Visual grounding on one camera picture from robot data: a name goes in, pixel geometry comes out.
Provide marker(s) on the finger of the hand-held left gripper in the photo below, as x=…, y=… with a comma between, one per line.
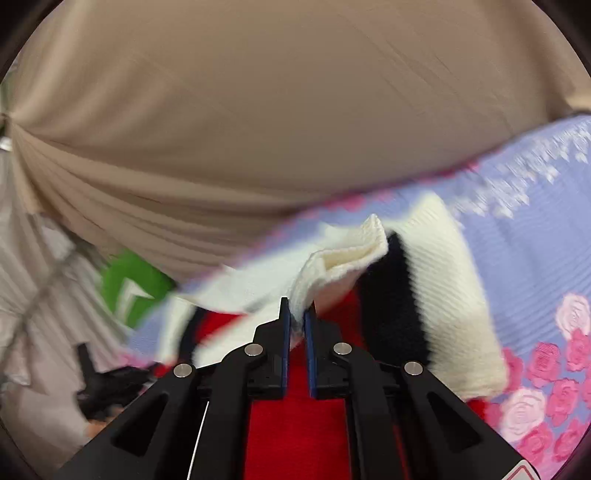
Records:
x=111, y=387

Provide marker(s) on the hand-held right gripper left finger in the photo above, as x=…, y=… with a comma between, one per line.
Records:
x=285, y=325

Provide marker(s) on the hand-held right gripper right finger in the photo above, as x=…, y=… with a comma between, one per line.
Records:
x=310, y=334

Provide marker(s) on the white red black knit sweater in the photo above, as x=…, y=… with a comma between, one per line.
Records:
x=443, y=277

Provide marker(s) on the white striped curtain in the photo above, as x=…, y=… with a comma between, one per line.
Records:
x=27, y=286

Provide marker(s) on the beige cloth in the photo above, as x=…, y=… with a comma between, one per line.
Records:
x=258, y=115

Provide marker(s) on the pink and lilac floral blanket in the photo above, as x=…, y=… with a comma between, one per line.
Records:
x=508, y=258

